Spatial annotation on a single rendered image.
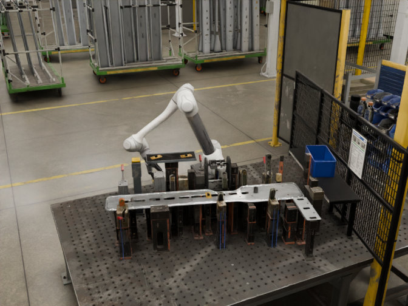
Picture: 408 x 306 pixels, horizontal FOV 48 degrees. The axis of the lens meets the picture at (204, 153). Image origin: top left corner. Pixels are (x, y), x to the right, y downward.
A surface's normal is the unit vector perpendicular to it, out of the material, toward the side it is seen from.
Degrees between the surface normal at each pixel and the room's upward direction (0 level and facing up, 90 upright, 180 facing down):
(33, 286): 0
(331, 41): 90
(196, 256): 0
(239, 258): 0
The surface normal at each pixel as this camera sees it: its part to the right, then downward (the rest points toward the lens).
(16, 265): 0.00, -0.91
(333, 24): -0.92, 0.16
